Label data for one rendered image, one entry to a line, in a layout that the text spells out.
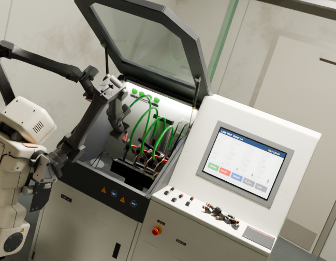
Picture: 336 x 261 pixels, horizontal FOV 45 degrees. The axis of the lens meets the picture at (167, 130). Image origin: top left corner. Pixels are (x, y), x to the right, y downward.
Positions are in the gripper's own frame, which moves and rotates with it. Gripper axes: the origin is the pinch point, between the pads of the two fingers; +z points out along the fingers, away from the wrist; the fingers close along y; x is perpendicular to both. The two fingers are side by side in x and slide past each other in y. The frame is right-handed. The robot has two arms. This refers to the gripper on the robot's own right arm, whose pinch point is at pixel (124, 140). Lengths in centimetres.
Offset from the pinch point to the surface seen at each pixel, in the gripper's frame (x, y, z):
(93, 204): 10.6, -33.0, 34.1
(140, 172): 2.0, 0.2, 35.4
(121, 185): -3.3, -16.4, 23.1
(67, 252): 19, -63, 60
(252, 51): 85, 233, 152
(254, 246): -82, 0, 35
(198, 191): -35, 12, 41
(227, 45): 118, 229, 152
